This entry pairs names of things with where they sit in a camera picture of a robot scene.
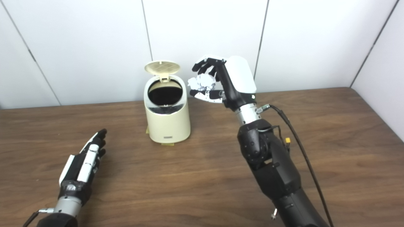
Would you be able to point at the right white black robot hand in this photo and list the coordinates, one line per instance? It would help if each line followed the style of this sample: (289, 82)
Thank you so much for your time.
(240, 75)

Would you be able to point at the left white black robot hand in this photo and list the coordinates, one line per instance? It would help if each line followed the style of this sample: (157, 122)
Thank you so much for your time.
(86, 164)

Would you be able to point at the round cream bin lid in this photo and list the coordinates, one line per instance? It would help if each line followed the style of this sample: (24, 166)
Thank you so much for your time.
(162, 67)

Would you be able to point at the white paper ball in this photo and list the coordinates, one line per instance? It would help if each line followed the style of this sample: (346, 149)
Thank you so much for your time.
(203, 82)

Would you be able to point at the cream-colored bin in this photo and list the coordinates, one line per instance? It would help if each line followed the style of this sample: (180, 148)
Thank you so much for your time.
(169, 124)

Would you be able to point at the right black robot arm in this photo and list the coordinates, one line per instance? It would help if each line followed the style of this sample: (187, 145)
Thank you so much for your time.
(277, 173)

